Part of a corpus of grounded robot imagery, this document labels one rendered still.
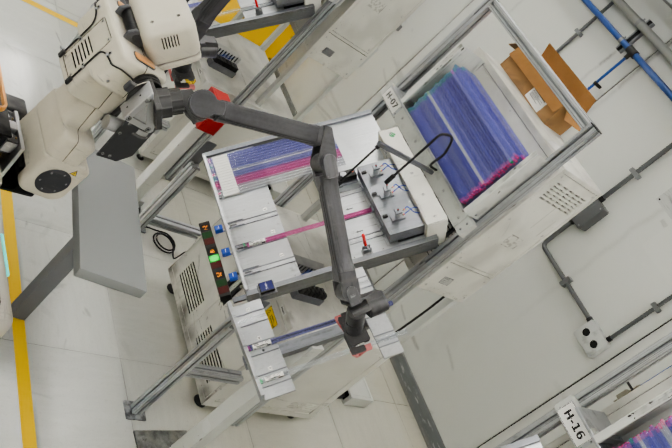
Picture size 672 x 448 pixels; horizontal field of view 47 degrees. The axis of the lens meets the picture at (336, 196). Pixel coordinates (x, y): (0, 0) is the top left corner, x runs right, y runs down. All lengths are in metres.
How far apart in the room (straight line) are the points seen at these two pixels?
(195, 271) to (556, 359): 1.88
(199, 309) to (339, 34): 1.52
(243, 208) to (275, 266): 0.30
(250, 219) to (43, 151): 0.85
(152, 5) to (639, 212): 2.74
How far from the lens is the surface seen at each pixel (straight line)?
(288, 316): 2.98
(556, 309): 4.21
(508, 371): 4.28
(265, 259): 2.77
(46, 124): 2.42
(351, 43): 3.99
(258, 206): 2.92
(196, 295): 3.43
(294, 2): 3.77
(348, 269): 2.24
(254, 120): 2.17
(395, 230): 2.75
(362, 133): 3.14
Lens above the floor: 2.16
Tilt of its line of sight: 23 degrees down
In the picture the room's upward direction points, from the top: 48 degrees clockwise
